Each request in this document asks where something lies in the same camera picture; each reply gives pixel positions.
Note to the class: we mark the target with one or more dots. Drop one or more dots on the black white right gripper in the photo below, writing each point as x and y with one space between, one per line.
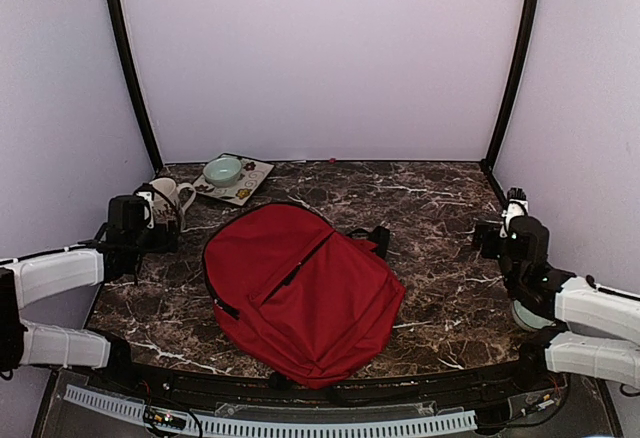
490 229

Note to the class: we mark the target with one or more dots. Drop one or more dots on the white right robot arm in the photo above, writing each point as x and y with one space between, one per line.
578 326

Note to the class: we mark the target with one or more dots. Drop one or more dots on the white mug with coral print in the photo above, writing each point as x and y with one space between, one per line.
171 201

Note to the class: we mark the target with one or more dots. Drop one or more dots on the round glass jar lid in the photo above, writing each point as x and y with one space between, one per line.
525 319

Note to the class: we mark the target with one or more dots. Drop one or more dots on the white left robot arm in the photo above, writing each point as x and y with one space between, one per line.
46 297

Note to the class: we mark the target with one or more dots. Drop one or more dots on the square floral ceramic plate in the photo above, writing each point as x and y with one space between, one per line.
254 173

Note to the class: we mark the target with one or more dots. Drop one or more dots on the grey slotted cable duct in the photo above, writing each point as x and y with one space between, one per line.
234 420

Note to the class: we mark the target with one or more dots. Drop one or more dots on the black right frame post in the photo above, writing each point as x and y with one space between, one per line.
516 69

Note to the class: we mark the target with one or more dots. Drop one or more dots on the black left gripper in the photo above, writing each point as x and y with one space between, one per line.
161 246

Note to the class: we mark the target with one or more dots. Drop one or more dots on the light green ceramic bowl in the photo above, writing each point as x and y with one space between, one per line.
223 171

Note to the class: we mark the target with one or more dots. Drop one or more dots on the red student backpack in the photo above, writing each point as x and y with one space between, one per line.
313 304

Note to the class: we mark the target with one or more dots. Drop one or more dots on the black frame post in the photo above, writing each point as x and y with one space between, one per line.
119 28
516 69

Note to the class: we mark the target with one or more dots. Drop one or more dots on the black left frame post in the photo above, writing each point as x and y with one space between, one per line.
119 28

